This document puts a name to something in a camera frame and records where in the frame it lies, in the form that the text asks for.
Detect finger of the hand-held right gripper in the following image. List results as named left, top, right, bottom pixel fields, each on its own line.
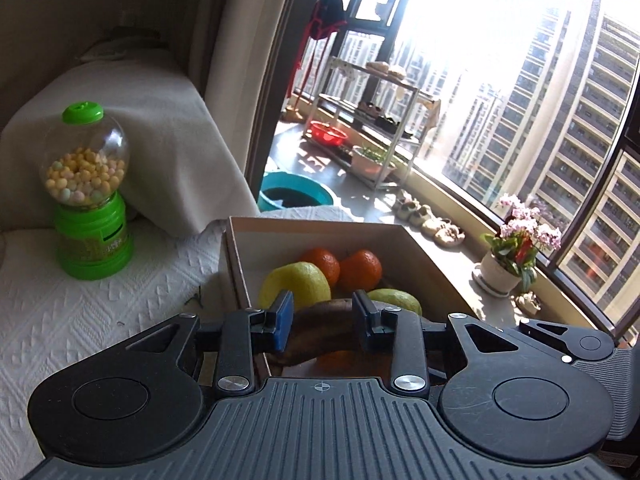
left=519, top=319, right=581, bottom=365

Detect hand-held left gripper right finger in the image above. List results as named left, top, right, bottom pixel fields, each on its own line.
left=351, top=290, right=531, bottom=392

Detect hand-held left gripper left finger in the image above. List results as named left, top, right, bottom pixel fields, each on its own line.
left=107, top=290, right=295, bottom=395

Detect overripe brown banana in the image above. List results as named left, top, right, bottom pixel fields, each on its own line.
left=270, top=298, right=362, bottom=376

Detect large green citrus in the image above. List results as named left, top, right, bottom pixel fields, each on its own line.
left=258, top=261, right=332, bottom=313

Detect yellow-green pear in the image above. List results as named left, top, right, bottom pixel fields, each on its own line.
left=366, top=287, right=423, bottom=317

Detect orange tangerine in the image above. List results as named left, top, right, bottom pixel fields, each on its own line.
left=300, top=248, right=342, bottom=288
left=337, top=249, right=383, bottom=293

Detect pink cardboard box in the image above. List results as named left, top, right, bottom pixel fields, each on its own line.
left=218, top=216, right=481, bottom=386

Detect cushion on sofa arm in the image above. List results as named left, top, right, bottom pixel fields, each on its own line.
left=82, top=25, right=166, bottom=63

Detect small succulent pot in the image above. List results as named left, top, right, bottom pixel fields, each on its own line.
left=515, top=291, right=542, bottom=317

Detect potted pink flower plant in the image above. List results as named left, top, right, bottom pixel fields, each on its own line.
left=472, top=192, right=563, bottom=301

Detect beige shoe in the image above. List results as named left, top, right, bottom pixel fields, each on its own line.
left=392, top=192, right=421, bottom=218
left=420, top=217, right=451, bottom=238
left=434, top=225, right=466, bottom=247
left=407, top=202, right=436, bottom=226

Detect teal plastic basin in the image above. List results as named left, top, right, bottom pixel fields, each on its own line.
left=257, top=171, right=335, bottom=212

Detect white planter with sprouts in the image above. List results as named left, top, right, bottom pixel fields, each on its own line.
left=351, top=146, right=397, bottom=177

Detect white textured tablecloth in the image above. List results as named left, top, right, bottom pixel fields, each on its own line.
left=0, top=220, right=236, bottom=480

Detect red plastic basket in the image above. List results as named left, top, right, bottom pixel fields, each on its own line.
left=310, top=121, right=349, bottom=147

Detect dark shoes on rack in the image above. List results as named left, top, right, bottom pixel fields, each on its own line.
left=357, top=101, right=401, bottom=128

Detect green candy dispenser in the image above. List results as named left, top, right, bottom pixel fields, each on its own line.
left=39, top=102, right=135, bottom=280

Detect metal shoe rack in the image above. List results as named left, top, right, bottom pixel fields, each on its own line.
left=302, top=57, right=441, bottom=191

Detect beige shoes on rack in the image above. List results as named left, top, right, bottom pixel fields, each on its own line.
left=365, top=60, right=407, bottom=80

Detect beige curtain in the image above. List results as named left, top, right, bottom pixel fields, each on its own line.
left=187, top=0, right=321, bottom=196

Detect hanging red and black garment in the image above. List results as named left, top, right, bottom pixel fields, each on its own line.
left=297, top=0, right=347, bottom=96

